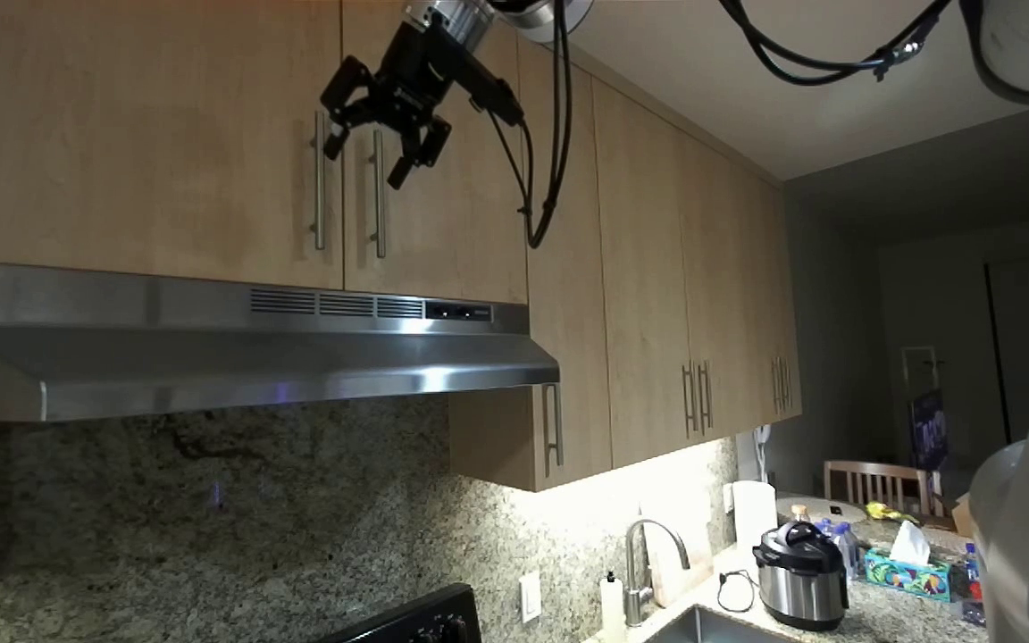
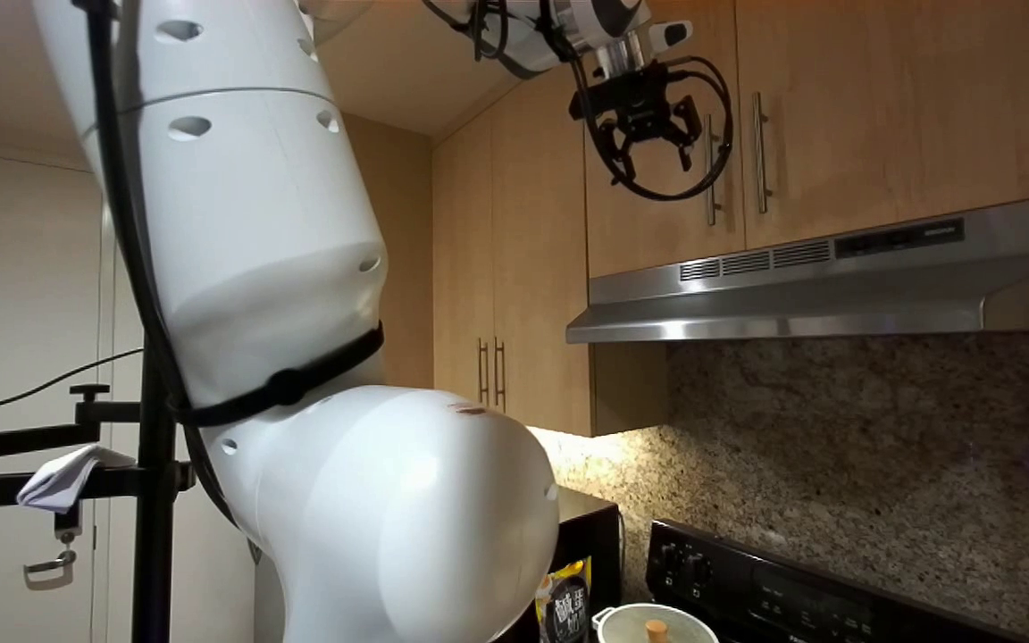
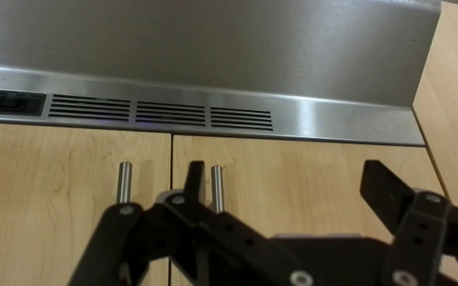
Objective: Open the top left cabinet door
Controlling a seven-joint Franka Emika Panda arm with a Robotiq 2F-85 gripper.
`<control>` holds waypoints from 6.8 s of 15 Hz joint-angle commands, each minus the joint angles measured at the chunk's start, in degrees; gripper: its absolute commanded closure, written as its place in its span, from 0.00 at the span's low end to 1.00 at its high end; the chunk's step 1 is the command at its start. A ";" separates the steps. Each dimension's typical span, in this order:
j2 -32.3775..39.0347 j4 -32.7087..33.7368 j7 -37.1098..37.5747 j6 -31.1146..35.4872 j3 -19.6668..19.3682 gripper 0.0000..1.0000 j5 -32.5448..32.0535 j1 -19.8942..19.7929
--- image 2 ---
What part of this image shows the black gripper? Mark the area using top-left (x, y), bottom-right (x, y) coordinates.
top-left (583, 63), bottom-right (707, 184)

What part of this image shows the narrow tall wooden cabinet door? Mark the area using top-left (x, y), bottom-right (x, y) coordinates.
top-left (430, 102), bottom-right (501, 410)

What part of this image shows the white room door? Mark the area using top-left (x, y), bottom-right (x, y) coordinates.
top-left (0, 145), bottom-right (117, 643)

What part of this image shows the stainless steel range hood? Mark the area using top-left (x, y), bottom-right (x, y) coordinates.
top-left (560, 190), bottom-right (1029, 351)

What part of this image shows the wooden pantry side panel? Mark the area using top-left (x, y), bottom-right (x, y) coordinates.
top-left (340, 109), bottom-right (437, 391)

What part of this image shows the black countertop appliance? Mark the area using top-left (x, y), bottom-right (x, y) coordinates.
top-left (495, 483), bottom-right (630, 643)

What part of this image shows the black electric stove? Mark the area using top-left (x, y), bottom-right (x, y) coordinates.
top-left (639, 516), bottom-right (1019, 643)

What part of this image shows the black and yellow bag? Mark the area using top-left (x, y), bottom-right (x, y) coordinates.
top-left (534, 553), bottom-right (602, 643)

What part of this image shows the white crumpled cloth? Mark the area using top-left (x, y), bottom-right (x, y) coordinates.
top-left (13, 443), bottom-right (138, 516)

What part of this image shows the black strap on arm base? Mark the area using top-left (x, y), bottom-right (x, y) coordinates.
top-left (172, 320), bottom-right (389, 428)

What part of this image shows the thin black wire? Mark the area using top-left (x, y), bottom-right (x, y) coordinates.
top-left (0, 346), bottom-right (150, 428)

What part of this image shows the silver door lever handle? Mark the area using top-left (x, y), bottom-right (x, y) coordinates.
top-left (17, 543), bottom-right (81, 591)

